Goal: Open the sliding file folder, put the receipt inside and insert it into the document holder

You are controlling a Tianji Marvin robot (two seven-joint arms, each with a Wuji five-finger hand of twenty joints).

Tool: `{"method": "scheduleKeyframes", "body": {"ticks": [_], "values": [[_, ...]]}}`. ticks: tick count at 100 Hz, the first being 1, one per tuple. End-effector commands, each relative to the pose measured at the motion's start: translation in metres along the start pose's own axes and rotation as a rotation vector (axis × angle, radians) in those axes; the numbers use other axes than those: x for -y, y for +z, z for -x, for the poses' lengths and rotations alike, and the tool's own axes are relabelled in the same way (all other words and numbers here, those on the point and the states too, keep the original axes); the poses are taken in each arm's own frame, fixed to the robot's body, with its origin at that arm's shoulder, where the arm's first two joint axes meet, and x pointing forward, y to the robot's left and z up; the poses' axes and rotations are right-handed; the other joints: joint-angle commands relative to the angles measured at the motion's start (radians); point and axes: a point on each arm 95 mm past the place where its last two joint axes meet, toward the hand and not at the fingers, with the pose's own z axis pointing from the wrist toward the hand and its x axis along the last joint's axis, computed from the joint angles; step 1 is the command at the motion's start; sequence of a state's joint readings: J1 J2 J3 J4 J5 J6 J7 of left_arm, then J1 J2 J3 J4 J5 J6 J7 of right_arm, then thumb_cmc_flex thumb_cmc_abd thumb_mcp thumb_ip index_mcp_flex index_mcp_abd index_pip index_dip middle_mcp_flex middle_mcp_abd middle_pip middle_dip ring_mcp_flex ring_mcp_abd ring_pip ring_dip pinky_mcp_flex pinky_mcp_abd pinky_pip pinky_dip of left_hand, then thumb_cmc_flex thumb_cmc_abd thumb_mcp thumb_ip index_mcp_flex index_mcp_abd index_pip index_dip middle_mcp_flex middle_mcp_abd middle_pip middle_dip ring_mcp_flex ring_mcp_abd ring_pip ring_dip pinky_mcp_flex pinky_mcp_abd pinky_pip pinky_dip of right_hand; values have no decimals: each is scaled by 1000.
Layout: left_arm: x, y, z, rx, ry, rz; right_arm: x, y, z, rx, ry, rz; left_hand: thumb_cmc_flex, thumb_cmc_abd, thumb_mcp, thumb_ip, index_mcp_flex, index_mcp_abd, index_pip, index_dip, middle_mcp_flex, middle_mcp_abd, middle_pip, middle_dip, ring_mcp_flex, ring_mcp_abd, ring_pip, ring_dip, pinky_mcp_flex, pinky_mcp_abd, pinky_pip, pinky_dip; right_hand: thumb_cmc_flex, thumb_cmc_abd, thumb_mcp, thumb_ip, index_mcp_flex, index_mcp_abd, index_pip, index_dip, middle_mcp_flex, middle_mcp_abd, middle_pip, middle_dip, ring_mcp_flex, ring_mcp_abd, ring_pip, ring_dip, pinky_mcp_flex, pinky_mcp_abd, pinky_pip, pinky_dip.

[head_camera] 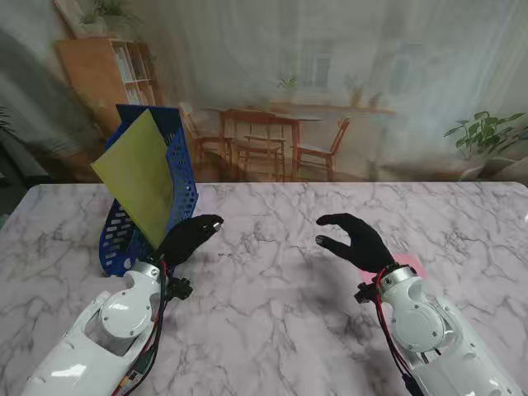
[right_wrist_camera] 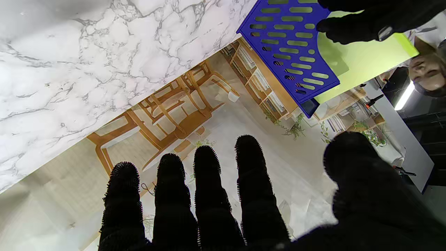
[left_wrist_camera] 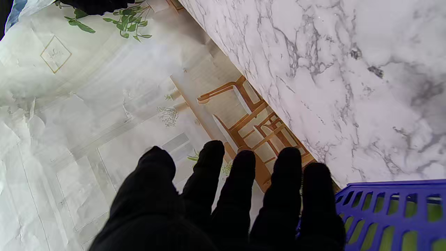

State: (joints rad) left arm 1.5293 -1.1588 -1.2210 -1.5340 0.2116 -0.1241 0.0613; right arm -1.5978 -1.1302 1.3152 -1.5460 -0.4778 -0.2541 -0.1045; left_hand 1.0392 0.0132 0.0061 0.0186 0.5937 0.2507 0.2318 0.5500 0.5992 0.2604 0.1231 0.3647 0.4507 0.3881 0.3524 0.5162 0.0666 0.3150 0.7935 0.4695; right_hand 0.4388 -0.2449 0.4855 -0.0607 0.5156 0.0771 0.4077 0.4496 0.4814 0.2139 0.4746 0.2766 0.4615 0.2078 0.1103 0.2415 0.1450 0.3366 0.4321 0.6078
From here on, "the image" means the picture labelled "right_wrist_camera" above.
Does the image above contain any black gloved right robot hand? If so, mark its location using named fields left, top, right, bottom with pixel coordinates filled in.
left=99, top=132, right=446, bottom=251

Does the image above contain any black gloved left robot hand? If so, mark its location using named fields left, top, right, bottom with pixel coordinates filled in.
left=316, top=0, right=446, bottom=45

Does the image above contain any yellow-green translucent file folder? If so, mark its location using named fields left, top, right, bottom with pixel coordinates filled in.
left=315, top=10, right=419, bottom=104

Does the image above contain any blue perforated file rack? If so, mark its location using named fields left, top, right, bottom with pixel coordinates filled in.
left=236, top=0, right=340, bottom=118

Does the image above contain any person head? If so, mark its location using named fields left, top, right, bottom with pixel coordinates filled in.
left=408, top=37, right=446, bottom=98

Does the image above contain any white tube lamp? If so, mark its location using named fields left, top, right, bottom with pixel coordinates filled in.
left=394, top=81, right=416, bottom=111

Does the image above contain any printed room scene backdrop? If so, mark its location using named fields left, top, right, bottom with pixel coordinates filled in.
left=0, top=37, right=406, bottom=251

